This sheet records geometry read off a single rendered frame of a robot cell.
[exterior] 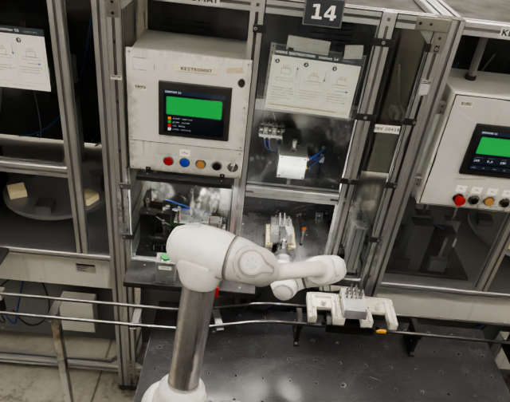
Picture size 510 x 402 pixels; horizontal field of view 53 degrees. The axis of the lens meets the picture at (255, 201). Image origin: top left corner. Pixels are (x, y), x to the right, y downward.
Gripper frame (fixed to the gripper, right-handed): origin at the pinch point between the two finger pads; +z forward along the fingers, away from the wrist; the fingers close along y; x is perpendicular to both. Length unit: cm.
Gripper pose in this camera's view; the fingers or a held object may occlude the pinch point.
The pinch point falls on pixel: (281, 236)
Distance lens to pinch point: 228.3
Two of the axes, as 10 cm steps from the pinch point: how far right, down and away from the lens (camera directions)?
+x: -9.9, -1.1, -0.3
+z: 0.2, -4.5, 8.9
